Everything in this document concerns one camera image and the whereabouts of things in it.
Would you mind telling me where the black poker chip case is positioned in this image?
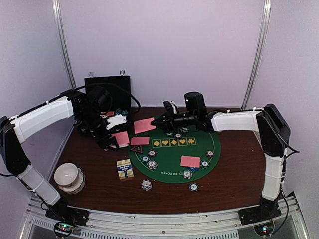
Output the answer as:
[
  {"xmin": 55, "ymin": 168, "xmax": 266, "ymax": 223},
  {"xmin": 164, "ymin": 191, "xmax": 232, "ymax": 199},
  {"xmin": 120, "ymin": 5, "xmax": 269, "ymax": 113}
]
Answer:
[{"xmin": 84, "ymin": 75, "xmax": 131, "ymax": 132}]

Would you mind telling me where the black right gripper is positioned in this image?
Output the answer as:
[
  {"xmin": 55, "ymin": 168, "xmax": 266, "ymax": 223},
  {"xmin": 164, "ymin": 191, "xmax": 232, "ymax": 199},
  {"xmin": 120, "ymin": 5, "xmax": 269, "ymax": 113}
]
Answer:
[{"xmin": 152, "ymin": 107, "xmax": 197, "ymax": 134}]

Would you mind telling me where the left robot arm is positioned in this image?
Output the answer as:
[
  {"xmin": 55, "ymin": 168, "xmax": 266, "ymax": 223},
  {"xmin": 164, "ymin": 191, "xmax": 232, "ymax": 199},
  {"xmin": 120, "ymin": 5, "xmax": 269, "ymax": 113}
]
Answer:
[{"xmin": 0, "ymin": 86, "xmax": 119, "ymax": 221}]

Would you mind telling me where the green round poker mat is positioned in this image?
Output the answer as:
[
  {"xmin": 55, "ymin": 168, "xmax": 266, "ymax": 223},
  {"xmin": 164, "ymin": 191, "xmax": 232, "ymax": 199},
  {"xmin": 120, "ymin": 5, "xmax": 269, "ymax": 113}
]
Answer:
[{"xmin": 128, "ymin": 126, "xmax": 221, "ymax": 184}]

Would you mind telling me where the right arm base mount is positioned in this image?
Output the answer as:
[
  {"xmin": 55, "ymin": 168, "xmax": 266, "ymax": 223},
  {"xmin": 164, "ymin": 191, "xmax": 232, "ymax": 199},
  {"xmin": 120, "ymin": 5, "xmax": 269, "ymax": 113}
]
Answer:
[{"xmin": 238, "ymin": 206, "xmax": 282, "ymax": 225}]

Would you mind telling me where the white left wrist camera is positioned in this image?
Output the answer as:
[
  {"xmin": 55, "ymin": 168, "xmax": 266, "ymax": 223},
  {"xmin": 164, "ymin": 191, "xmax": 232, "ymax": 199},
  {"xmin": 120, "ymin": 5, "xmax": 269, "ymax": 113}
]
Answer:
[{"xmin": 106, "ymin": 115, "xmax": 127, "ymax": 130}]

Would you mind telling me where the red triangular all-in marker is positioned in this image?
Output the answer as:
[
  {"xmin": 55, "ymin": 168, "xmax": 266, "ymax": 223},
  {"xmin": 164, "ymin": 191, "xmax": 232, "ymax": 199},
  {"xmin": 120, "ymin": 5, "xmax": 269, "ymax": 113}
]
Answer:
[{"xmin": 130, "ymin": 145, "xmax": 143, "ymax": 154}]

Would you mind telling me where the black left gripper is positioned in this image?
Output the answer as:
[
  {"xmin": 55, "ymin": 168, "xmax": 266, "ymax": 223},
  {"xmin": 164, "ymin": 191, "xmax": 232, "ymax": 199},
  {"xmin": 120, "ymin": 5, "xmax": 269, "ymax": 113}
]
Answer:
[{"xmin": 78, "ymin": 108, "xmax": 120, "ymax": 151}]

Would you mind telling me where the dealt card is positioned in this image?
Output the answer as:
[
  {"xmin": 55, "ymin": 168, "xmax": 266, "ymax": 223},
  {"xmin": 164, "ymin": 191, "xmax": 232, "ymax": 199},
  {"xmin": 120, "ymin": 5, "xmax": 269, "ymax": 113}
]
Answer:
[
  {"xmin": 134, "ymin": 117, "xmax": 156, "ymax": 134},
  {"xmin": 180, "ymin": 155, "xmax": 200, "ymax": 168},
  {"xmin": 131, "ymin": 137, "xmax": 150, "ymax": 146}
]

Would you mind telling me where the blue beige 10 chip stack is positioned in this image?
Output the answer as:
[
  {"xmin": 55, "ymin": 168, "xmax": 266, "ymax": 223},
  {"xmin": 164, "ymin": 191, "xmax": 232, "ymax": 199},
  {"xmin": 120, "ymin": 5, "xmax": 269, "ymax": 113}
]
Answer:
[{"xmin": 141, "ymin": 179, "xmax": 152, "ymax": 191}]

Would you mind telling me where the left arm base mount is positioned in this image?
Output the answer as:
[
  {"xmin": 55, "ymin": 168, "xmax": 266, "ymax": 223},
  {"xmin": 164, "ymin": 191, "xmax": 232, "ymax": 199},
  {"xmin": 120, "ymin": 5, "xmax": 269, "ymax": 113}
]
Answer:
[{"xmin": 45, "ymin": 207, "xmax": 90, "ymax": 226}]

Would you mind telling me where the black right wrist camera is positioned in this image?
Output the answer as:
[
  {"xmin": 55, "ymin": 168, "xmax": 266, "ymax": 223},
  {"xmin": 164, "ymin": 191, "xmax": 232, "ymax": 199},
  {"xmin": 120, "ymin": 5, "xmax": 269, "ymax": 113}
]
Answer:
[{"xmin": 163, "ymin": 101, "xmax": 179, "ymax": 114}]

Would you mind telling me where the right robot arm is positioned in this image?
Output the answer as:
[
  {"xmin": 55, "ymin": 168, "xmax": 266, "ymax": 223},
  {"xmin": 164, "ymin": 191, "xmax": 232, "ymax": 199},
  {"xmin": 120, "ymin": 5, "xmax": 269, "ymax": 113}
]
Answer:
[{"xmin": 151, "ymin": 91, "xmax": 291, "ymax": 220}]

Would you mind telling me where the white bowl stack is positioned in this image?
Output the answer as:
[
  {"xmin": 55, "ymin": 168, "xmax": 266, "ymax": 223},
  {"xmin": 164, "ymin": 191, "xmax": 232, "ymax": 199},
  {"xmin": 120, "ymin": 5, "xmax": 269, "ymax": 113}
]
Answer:
[{"xmin": 54, "ymin": 163, "xmax": 85, "ymax": 194}]

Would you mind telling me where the aluminium front rail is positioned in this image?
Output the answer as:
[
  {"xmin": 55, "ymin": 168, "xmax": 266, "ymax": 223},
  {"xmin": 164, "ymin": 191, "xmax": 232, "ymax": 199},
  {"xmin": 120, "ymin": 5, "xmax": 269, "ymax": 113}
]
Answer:
[{"xmin": 18, "ymin": 191, "xmax": 311, "ymax": 239}]

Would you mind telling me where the blue yellow card box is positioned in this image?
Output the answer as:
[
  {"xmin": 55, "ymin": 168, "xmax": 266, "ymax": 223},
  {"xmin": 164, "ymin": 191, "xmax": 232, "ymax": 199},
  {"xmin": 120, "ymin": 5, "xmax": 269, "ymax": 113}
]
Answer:
[{"xmin": 116, "ymin": 159, "xmax": 135, "ymax": 180}]

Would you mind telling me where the blue small blind button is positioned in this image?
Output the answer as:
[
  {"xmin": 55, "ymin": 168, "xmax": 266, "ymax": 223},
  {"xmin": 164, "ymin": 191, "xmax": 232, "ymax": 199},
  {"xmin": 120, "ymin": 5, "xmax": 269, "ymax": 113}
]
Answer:
[{"xmin": 189, "ymin": 167, "xmax": 199, "ymax": 172}]

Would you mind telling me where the boxed red card deck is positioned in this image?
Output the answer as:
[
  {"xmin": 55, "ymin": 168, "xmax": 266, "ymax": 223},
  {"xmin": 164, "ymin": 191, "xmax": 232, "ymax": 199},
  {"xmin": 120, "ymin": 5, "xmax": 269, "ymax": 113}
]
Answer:
[{"xmin": 100, "ymin": 111, "xmax": 114, "ymax": 118}]

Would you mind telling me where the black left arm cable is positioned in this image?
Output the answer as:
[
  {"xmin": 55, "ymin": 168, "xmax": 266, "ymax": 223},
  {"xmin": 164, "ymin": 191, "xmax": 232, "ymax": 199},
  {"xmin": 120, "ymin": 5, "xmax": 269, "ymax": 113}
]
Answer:
[{"xmin": 84, "ymin": 83, "xmax": 142, "ymax": 118}]

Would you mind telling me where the blue green 50 chip stack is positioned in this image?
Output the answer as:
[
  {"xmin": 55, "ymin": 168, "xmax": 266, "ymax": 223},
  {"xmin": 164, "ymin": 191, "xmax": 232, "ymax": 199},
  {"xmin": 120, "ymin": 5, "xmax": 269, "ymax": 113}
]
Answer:
[{"xmin": 188, "ymin": 183, "xmax": 199, "ymax": 192}]

